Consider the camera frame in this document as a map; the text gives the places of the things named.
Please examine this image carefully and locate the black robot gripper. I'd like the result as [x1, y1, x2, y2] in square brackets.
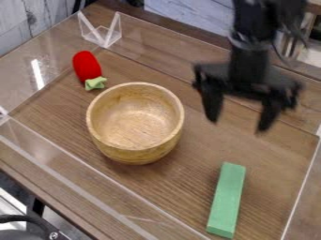
[192, 46, 303, 133]

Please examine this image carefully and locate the green foam block stick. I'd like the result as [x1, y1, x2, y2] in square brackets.
[206, 162, 246, 239]

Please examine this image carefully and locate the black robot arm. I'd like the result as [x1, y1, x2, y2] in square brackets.
[192, 0, 308, 133]

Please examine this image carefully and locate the brown wooden bowl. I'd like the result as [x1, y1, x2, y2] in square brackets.
[87, 82, 185, 165]

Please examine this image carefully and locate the wooden chair in background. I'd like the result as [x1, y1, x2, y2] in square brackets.
[277, 0, 321, 59]

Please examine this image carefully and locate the red plush strawberry toy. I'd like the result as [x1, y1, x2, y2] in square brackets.
[73, 51, 107, 91]

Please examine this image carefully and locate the black cable under table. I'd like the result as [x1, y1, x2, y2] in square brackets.
[0, 214, 43, 240]

